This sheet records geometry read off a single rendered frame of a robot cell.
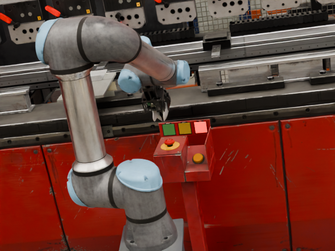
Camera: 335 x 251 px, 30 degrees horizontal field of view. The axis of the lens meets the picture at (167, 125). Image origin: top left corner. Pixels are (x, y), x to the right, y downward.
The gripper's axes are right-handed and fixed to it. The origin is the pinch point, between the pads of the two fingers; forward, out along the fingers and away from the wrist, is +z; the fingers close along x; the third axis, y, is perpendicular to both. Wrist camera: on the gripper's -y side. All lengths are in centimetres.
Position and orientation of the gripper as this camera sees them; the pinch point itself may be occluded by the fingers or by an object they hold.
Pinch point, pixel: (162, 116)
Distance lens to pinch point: 225.3
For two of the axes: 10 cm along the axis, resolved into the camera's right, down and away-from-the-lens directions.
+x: 9.7, -0.7, -2.3
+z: 2.1, 7.2, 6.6
